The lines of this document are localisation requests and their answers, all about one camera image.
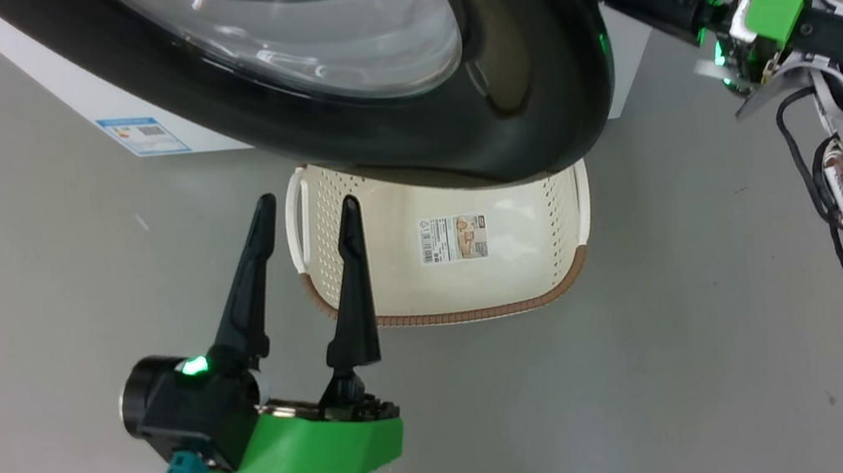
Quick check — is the cream perforated laundry basket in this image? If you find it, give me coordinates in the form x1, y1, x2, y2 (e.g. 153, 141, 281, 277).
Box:
277, 121, 609, 349

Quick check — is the blue energy label sticker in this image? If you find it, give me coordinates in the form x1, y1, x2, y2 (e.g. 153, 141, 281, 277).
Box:
95, 105, 194, 167

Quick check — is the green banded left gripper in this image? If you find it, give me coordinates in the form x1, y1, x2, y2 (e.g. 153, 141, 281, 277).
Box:
167, 179, 412, 473

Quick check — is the round dark washing machine door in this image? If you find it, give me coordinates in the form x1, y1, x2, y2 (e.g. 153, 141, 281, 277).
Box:
0, 0, 627, 264

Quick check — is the black looped right arm cable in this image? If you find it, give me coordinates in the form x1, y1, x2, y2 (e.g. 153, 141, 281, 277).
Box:
770, 81, 843, 326

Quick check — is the paper basket product label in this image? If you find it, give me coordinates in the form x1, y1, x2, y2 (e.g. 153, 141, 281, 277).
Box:
414, 209, 492, 267

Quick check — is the white washing machine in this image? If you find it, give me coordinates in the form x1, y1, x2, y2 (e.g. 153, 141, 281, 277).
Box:
0, 0, 735, 216

